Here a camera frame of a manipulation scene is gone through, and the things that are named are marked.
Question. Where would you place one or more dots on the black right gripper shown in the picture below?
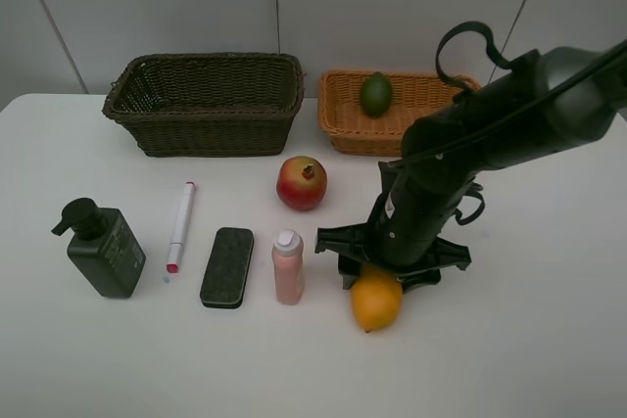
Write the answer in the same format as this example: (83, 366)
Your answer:
(414, 263)

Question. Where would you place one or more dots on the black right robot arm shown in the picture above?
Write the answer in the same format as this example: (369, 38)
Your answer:
(547, 104)

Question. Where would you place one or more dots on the orange wicker basket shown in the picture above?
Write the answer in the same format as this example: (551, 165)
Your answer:
(351, 131)

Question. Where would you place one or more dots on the green lime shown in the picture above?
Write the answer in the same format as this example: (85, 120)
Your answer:
(376, 95)

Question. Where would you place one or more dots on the white marker with red caps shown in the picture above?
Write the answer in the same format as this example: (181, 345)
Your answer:
(180, 228)

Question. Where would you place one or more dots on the black whiteboard eraser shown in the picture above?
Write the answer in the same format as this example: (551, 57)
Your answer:
(224, 281)

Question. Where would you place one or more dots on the red pomegranate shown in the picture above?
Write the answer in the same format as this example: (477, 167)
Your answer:
(301, 183)

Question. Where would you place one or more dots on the dark brown wicker basket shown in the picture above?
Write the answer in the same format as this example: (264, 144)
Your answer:
(208, 105)

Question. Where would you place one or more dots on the pink bottle with white cap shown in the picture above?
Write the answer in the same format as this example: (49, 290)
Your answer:
(288, 263)

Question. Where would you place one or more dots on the dark green pump bottle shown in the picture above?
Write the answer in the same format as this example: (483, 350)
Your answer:
(103, 247)

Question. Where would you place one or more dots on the yellow mango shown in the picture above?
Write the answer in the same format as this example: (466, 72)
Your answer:
(376, 299)

